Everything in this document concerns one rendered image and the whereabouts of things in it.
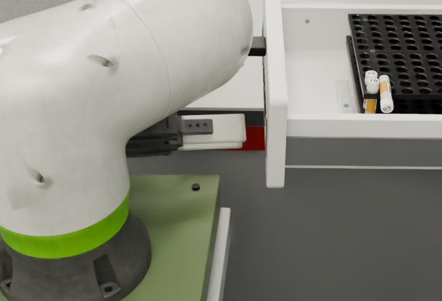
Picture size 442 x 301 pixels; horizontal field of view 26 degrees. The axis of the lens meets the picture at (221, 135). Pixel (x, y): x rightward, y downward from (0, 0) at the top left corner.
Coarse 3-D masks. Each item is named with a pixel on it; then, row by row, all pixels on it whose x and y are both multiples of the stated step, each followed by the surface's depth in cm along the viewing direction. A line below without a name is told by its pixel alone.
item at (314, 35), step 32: (288, 32) 116; (320, 32) 116; (288, 64) 115; (320, 64) 115; (288, 96) 109; (320, 96) 109; (352, 96) 109; (288, 128) 95; (320, 128) 95; (352, 128) 95; (384, 128) 95; (416, 128) 95; (288, 160) 97; (320, 160) 97; (352, 160) 97; (384, 160) 97; (416, 160) 97
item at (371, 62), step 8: (352, 16) 112; (360, 16) 112; (352, 24) 110; (360, 24) 111; (352, 32) 108; (360, 32) 108; (352, 40) 108; (360, 40) 107; (368, 40) 107; (360, 48) 106; (368, 48) 105; (360, 56) 104; (368, 56) 104; (360, 64) 102; (368, 64) 103; (360, 72) 101; (360, 80) 100; (368, 96) 98; (376, 96) 98
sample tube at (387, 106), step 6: (384, 78) 98; (384, 84) 97; (384, 90) 96; (390, 90) 97; (384, 96) 96; (390, 96) 96; (384, 102) 95; (390, 102) 95; (384, 108) 95; (390, 108) 95
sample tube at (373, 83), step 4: (368, 80) 97; (372, 80) 97; (376, 80) 97; (368, 84) 97; (372, 84) 97; (376, 84) 97; (368, 88) 98; (372, 88) 97; (376, 88) 97; (368, 92) 98; (372, 92) 98; (376, 92) 98; (368, 100) 98; (372, 100) 98; (376, 100) 98; (368, 104) 99; (372, 104) 98; (368, 108) 99; (372, 108) 99; (368, 112) 99; (372, 112) 99
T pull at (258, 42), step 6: (258, 36) 105; (252, 42) 104; (258, 42) 104; (264, 42) 104; (252, 48) 103; (258, 48) 103; (264, 48) 103; (252, 54) 104; (258, 54) 104; (264, 54) 104
